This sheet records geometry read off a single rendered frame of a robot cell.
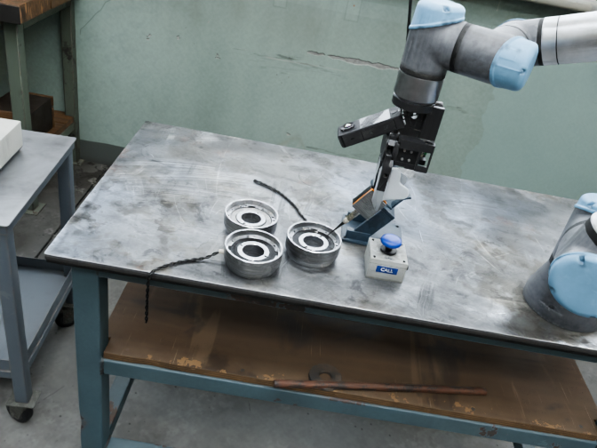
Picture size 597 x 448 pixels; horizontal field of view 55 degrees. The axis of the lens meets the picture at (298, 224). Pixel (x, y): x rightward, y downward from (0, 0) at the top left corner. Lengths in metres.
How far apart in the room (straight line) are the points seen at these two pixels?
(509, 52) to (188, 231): 0.64
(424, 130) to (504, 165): 1.92
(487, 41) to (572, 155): 2.09
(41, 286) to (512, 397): 1.36
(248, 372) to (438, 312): 0.40
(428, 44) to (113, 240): 0.63
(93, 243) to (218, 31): 1.69
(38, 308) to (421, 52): 1.33
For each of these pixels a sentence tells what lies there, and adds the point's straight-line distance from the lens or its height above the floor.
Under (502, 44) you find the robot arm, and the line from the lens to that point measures 0.91.
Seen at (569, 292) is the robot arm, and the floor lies 0.95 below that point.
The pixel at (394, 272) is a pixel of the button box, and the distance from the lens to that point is 1.07.
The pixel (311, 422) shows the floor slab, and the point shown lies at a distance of 1.85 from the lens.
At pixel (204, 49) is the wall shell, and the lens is 2.66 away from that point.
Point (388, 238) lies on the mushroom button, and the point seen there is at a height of 0.87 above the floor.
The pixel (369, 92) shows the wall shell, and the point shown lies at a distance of 2.65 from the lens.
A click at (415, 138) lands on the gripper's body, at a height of 1.07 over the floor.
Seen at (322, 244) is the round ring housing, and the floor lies 0.82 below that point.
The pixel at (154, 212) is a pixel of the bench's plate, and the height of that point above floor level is 0.80.
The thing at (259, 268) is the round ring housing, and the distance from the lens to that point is 0.99.
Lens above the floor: 1.43
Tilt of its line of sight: 32 degrees down
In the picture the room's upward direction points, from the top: 11 degrees clockwise
